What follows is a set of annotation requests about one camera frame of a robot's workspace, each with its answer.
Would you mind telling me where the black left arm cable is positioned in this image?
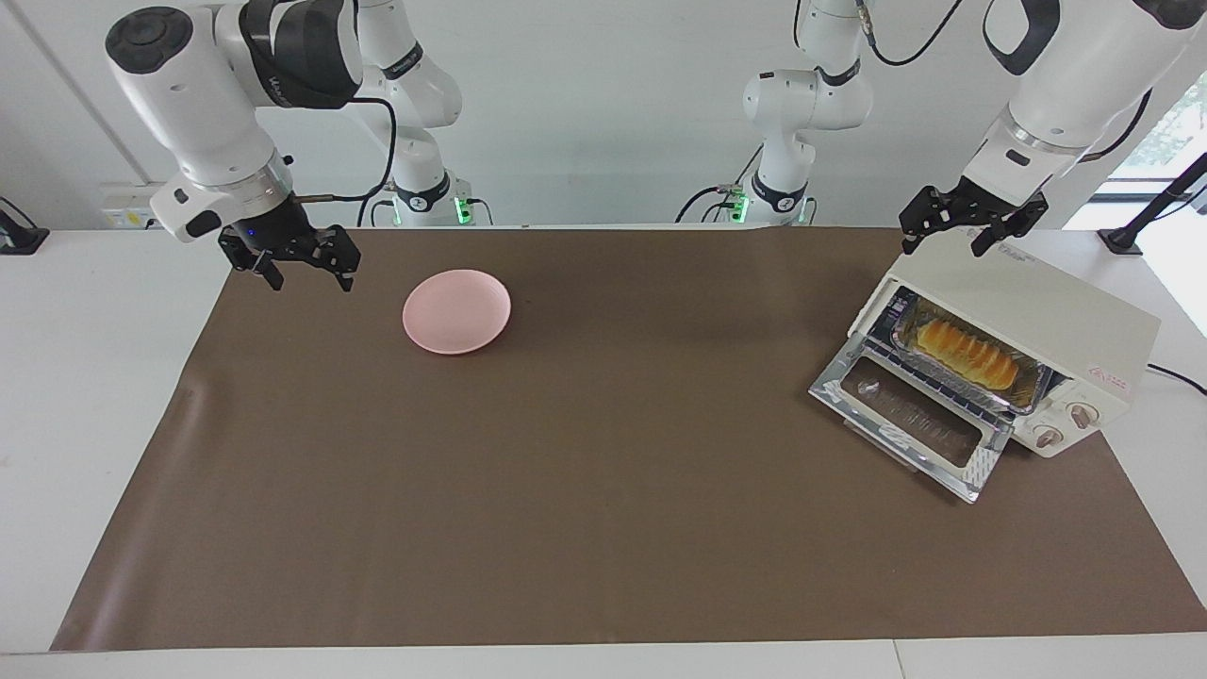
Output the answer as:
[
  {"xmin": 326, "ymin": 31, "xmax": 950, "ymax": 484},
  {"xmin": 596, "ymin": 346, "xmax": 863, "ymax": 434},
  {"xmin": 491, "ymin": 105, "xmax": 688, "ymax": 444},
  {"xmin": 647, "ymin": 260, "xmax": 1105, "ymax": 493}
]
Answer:
[{"xmin": 856, "ymin": 0, "xmax": 965, "ymax": 67}]

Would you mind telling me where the glass oven door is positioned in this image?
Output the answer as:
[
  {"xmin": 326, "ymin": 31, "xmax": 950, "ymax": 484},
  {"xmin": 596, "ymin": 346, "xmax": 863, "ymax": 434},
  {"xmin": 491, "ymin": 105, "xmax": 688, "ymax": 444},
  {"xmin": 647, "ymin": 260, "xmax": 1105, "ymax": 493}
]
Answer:
[{"xmin": 809, "ymin": 335, "xmax": 1015, "ymax": 504}]

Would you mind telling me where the cream toaster oven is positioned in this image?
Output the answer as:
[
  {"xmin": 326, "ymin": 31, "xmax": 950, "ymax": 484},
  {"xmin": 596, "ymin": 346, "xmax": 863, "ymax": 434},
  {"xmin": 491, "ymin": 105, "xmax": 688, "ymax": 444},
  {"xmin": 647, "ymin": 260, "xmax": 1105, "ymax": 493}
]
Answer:
[{"xmin": 809, "ymin": 229, "xmax": 1162, "ymax": 504}]

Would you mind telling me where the brown table mat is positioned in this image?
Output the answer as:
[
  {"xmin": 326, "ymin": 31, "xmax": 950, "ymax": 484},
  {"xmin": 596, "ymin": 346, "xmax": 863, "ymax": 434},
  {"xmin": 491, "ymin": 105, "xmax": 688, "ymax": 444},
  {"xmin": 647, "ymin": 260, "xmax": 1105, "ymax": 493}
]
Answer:
[{"xmin": 50, "ymin": 226, "xmax": 1207, "ymax": 652}]

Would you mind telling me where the black clamp stand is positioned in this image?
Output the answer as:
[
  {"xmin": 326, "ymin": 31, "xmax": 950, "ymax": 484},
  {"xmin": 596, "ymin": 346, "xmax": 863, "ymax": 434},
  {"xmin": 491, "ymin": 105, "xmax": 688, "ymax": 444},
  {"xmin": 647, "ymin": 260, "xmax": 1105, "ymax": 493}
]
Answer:
[{"xmin": 1099, "ymin": 151, "xmax": 1207, "ymax": 257}]

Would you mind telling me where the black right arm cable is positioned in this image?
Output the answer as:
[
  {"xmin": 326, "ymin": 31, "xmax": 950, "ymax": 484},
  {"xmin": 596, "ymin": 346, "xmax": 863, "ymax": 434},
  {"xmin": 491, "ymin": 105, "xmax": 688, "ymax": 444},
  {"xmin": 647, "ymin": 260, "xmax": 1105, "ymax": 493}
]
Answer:
[{"xmin": 283, "ymin": 94, "xmax": 399, "ymax": 205}]

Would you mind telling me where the white wall socket box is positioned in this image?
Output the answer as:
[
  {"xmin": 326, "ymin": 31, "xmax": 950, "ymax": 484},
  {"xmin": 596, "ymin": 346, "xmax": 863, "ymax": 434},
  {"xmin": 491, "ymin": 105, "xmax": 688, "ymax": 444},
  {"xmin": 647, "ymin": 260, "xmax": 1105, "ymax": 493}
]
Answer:
[{"xmin": 101, "ymin": 183, "xmax": 199, "ymax": 230}]

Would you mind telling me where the black oven power cable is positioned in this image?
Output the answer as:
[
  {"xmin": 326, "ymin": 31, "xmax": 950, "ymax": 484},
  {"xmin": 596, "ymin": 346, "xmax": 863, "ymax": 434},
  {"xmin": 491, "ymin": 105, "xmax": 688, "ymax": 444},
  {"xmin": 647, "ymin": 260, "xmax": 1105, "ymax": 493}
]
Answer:
[{"xmin": 1146, "ymin": 363, "xmax": 1207, "ymax": 396}]

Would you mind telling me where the aluminium foil tray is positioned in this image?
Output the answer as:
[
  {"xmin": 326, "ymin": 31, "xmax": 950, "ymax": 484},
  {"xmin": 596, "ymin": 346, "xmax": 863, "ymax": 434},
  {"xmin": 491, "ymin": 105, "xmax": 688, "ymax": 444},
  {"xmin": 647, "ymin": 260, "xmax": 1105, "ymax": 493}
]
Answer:
[{"xmin": 891, "ymin": 300, "xmax": 1054, "ymax": 416}]

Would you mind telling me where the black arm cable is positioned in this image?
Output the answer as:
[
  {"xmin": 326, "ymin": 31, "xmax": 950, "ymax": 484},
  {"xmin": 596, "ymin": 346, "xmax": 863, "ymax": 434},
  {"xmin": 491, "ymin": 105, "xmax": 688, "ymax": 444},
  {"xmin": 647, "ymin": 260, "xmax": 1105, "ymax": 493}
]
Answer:
[
  {"xmin": 283, "ymin": 94, "xmax": 399, "ymax": 205},
  {"xmin": 856, "ymin": 0, "xmax": 965, "ymax": 67}
]

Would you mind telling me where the black table clamp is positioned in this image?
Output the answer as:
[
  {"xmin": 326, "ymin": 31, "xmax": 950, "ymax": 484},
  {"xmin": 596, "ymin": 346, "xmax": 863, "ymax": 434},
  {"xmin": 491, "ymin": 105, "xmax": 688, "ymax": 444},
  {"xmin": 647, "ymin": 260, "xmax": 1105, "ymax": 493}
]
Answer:
[{"xmin": 0, "ymin": 196, "xmax": 50, "ymax": 256}]

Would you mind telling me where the sliced golden bread loaf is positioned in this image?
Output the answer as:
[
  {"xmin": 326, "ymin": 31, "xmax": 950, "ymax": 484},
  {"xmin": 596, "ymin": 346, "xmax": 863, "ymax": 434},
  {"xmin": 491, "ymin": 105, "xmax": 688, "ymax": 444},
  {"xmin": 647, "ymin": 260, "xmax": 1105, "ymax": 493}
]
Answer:
[{"xmin": 917, "ymin": 319, "xmax": 1021, "ymax": 392}]

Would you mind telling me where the black base cable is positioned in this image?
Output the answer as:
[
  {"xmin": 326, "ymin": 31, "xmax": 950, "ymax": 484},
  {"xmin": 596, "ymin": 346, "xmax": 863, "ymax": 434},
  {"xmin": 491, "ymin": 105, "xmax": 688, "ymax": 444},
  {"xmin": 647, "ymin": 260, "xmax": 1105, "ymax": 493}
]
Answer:
[
  {"xmin": 356, "ymin": 184, "xmax": 493, "ymax": 228},
  {"xmin": 674, "ymin": 141, "xmax": 767, "ymax": 225}
]

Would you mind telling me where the pink round plate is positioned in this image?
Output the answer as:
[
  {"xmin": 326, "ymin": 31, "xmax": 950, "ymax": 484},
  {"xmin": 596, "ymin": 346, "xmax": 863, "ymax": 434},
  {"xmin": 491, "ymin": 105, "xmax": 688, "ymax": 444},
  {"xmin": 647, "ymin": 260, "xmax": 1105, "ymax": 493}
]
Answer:
[{"xmin": 403, "ymin": 270, "xmax": 512, "ymax": 356}]

